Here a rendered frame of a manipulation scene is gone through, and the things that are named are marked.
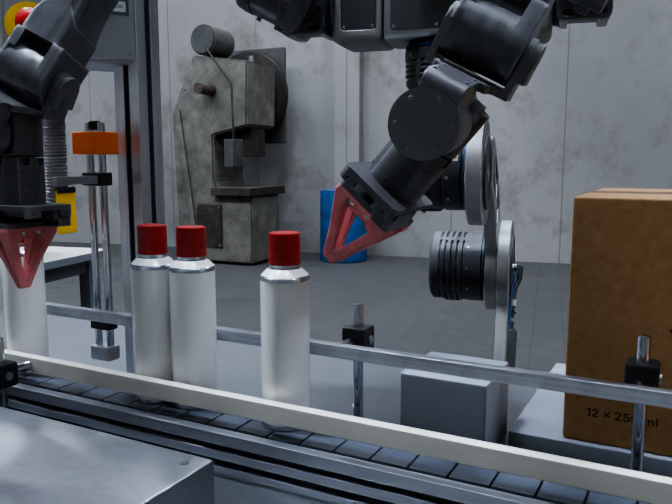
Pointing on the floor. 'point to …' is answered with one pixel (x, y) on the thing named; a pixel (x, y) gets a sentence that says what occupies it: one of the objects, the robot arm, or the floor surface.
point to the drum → (348, 232)
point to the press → (229, 143)
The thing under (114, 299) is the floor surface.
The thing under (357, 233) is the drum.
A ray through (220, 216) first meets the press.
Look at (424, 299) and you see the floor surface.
